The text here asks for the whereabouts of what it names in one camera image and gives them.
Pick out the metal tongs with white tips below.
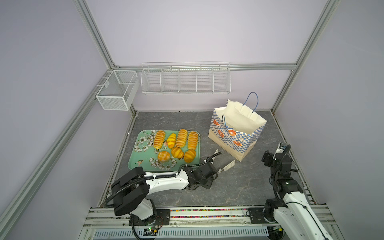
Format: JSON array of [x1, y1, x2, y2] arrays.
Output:
[[212, 149, 237, 175]]

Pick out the round striped fake bun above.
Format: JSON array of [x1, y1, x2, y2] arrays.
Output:
[[183, 150, 197, 163]]

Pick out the striped round fake bread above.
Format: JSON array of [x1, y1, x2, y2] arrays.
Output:
[[171, 147, 184, 159]]

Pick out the yellow fake bread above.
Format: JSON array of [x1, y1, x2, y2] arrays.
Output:
[[175, 129, 188, 148], [153, 130, 166, 150]]

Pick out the yellow fake bread loaf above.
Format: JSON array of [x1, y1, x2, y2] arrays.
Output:
[[187, 131, 199, 150]]

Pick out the small striped yellow bread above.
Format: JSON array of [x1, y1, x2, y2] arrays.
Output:
[[166, 133, 177, 149]]

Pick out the checkered paper bag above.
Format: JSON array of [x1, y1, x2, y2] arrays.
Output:
[[209, 92, 267, 162]]

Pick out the round yellow fake bun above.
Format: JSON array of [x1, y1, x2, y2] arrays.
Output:
[[157, 151, 171, 162]]

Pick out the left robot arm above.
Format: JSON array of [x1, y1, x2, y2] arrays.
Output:
[[100, 162, 218, 225]]

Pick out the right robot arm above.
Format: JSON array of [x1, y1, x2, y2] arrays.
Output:
[[246, 145, 332, 240]]

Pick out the green floral tray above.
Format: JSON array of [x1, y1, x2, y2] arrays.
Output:
[[128, 130, 186, 173]]

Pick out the white mesh box basket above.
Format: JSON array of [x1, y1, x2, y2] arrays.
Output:
[[96, 70, 140, 111]]

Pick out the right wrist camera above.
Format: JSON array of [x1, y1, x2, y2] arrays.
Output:
[[274, 142, 288, 163]]

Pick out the white wire shelf basket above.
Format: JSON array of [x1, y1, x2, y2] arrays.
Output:
[[141, 62, 232, 95]]

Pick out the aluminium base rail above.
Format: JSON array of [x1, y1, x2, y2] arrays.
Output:
[[78, 205, 343, 240]]

